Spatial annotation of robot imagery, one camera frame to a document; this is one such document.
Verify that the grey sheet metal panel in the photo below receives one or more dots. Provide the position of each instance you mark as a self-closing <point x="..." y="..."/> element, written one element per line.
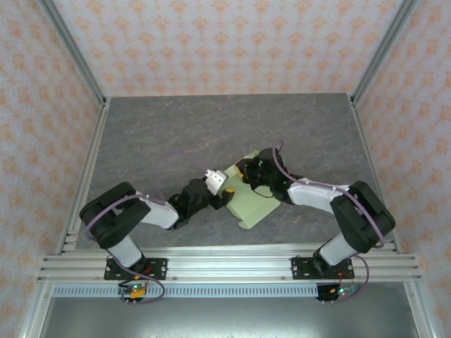
<point x="229" y="320"/>

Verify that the aluminium side rail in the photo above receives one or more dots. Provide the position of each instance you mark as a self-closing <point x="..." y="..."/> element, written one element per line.
<point x="370" y="158"/>
<point x="85" y="176"/>

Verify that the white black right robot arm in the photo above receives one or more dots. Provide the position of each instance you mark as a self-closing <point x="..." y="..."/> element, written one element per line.
<point x="310" y="197"/>

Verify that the aluminium frame post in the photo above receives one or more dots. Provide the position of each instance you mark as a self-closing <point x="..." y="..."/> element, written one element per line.
<point x="74" y="49"/>
<point x="383" y="49"/>

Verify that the wide aluminium mounting beam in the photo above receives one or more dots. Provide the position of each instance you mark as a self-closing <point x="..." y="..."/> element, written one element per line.
<point x="229" y="264"/>

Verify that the aluminium frame leg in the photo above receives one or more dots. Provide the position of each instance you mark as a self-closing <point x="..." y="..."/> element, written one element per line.
<point x="415" y="310"/>
<point x="37" y="310"/>

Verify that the pale green paper box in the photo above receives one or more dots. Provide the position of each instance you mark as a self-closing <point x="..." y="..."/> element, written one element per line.
<point x="250" y="207"/>

